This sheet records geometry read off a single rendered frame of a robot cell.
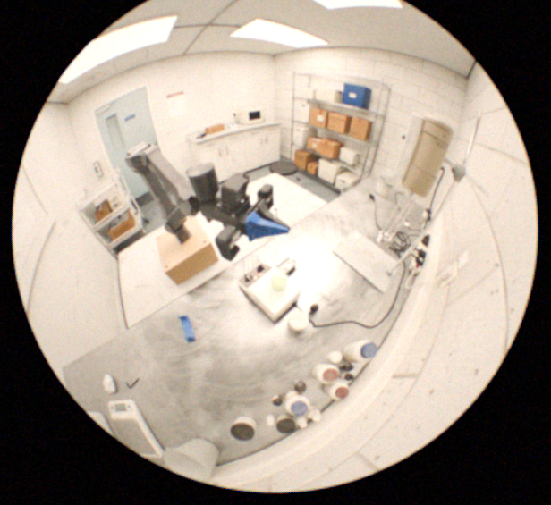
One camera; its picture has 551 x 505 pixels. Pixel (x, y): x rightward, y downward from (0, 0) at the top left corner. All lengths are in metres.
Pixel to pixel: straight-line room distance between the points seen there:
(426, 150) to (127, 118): 3.20
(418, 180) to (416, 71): 2.29
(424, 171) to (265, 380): 0.75
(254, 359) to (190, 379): 0.24
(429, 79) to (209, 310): 2.95
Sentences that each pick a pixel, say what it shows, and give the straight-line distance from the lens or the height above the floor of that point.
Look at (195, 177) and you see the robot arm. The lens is 0.32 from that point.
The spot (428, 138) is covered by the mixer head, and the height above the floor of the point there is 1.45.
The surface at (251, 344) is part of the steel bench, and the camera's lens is 0.58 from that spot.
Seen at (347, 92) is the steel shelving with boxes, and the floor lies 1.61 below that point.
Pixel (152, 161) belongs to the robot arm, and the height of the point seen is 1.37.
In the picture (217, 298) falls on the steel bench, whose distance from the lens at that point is 0.64.
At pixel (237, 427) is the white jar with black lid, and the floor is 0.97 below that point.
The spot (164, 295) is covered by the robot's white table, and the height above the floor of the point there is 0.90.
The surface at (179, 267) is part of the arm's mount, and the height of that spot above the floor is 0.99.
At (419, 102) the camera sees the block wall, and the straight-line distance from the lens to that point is 2.61.
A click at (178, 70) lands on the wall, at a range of 3.24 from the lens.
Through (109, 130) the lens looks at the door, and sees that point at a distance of 3.16.
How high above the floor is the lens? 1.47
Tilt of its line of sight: 47 degrees down
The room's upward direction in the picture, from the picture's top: straight up
